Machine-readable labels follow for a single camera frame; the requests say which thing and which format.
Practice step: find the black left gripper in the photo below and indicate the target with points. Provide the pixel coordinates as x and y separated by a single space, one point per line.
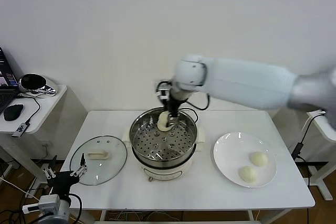
61 182

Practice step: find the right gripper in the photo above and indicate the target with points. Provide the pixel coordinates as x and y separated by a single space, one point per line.
172 106

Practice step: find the glass pot lid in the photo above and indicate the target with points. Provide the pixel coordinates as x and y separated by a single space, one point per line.
110 161

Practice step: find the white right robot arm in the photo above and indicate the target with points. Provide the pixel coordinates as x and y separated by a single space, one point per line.
236 85

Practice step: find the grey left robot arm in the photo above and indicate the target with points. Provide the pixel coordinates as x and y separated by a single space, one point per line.
64 208

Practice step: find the steel steamer basket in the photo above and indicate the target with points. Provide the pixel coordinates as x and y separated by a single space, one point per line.
147 142

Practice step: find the white electric cooker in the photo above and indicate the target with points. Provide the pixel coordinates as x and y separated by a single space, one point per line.
162 172

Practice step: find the grey usb hub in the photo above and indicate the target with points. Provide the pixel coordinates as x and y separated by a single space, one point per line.
20 129

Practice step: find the white side table with headset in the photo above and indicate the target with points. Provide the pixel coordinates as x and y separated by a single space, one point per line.
52 108

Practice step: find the white round plate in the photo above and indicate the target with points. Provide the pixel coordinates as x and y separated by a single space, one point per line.
236 150

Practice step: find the black computer mouse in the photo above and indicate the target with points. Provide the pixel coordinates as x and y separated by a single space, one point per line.
13 112

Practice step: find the chrome headset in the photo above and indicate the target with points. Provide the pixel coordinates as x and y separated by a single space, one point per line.
36 83

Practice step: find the black laptop with dark screen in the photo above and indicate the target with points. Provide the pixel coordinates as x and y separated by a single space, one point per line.
6 77

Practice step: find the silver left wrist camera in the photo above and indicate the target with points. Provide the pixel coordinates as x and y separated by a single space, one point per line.
42 204

